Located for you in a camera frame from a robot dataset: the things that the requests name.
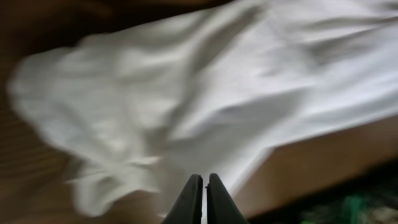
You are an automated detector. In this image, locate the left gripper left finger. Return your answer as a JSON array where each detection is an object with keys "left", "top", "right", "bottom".
[{"left": 161, "top": 174, "right": 203, "bottom": 224}]

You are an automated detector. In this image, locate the white t-shirt with pixel logo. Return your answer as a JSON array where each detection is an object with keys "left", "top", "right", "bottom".
[{"left": 8, "top": 0, "right": 397, "bottom": 217}]

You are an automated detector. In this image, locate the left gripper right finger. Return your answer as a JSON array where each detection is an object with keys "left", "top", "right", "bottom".
[{"left": 206, "top": 173, "right": 249, "bottom": 224}]

